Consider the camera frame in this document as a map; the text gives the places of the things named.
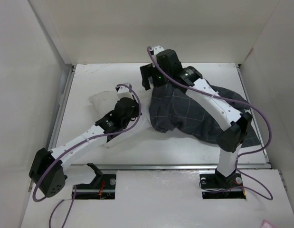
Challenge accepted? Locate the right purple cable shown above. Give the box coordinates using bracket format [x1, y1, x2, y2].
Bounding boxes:
[146, 46, 274, 200]

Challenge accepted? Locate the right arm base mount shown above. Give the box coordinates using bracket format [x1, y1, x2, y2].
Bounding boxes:
[199, 173, 246, 200]

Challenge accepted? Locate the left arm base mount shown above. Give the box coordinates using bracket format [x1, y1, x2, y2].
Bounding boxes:
[72, 163, 116, 200]

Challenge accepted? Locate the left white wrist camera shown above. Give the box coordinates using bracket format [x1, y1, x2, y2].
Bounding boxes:
[115, 83, 133, 99]

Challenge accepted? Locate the aluminium rail at table front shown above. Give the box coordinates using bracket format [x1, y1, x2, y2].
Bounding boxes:
[46, 162, 271, 171]

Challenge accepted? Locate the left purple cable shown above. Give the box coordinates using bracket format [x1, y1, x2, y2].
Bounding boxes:
[32, 83, 142, 228]

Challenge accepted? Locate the purple cable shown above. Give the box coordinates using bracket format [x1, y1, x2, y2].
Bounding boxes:
[146, 46, 274, 200]
[32, 83, 142, 228]

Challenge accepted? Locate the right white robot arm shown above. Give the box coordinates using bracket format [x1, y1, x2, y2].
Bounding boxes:
[140, 46, 252, 187]

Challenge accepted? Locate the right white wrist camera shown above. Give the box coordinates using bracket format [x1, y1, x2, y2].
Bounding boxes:
[147, 45, 165, 56]

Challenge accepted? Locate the dark grey checked pillowcase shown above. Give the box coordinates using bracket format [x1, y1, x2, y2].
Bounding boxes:
[148, 82, 261, 147]

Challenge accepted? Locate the pink object at corner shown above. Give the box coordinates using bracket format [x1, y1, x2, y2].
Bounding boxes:
[261, 219, 276, 228]

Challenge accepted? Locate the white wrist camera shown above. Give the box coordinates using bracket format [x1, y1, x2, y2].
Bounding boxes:
[115, 83, 133, 99]
[147, 45, 165, 56]

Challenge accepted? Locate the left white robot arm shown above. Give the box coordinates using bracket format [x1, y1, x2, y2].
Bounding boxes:
[29, 97, 142, 202]

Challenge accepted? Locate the white pillow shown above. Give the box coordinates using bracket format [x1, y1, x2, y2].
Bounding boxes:
[89, 89, 152, 148]

